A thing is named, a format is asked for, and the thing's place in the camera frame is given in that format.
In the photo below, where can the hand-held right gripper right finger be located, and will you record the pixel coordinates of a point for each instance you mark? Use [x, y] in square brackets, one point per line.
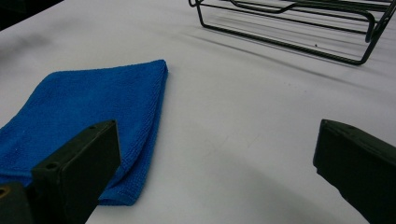
[358, 168]

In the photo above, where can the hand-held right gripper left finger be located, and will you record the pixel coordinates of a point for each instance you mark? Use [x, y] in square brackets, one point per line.
[77, 174]

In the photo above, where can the blue microfibre towel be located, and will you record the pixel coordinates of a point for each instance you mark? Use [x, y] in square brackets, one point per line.
[93, 102]

